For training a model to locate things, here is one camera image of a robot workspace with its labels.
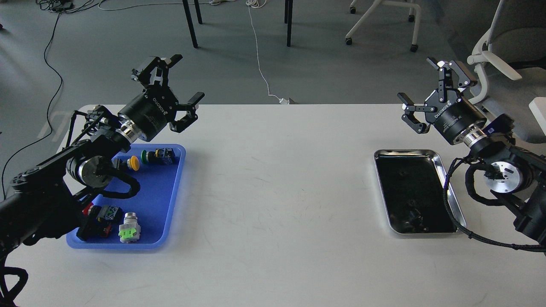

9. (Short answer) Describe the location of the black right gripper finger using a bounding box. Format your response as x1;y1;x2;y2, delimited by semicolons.
397;93;430;134
427;58;477;101

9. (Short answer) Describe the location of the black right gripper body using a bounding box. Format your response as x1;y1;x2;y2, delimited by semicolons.
425;92;486;145

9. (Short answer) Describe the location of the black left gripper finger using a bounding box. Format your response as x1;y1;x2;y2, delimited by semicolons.
131;54;183;89
169;93;205;132

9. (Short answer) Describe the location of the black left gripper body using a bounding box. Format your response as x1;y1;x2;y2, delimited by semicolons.
118;86;178;142

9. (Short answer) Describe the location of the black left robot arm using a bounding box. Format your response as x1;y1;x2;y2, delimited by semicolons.
0;54;204;307

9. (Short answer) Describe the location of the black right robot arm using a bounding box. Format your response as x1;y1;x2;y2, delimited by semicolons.
398;58;546;252

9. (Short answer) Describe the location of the white office chair right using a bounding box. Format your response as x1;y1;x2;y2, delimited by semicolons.
467;0;546;144

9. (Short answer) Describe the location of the blue plastic tray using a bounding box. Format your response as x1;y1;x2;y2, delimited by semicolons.
66;143;186;250

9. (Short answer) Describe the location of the shiny metal tray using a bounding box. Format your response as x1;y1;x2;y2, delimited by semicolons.
374;149;467;237

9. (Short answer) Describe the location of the black table leg left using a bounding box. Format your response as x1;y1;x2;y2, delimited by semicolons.
182;0;203;49

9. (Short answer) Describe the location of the black table leg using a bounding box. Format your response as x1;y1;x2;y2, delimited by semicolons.
284;0;294;47
182;0;203;49

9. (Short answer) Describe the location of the white chair base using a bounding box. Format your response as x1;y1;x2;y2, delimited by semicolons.
344;0;423;53

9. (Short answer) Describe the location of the black table leg right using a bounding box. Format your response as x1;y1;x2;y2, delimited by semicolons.
284;0;294;47

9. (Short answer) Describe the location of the green push button switch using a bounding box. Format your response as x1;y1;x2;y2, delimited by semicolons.
139;148;179;165

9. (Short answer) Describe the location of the yellow push button switch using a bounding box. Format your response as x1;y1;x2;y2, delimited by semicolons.
111;156;140;171

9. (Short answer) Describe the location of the white floor cable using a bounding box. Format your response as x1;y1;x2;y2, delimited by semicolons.
246;0;291;105

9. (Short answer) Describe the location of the black floor cable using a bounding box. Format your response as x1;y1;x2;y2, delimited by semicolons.
1;0;99;199

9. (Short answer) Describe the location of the grey switch with green block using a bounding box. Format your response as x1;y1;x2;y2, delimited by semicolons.
118;212;141;243

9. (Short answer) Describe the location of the red push button switch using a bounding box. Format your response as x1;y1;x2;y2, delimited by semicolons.
76;203;124;241

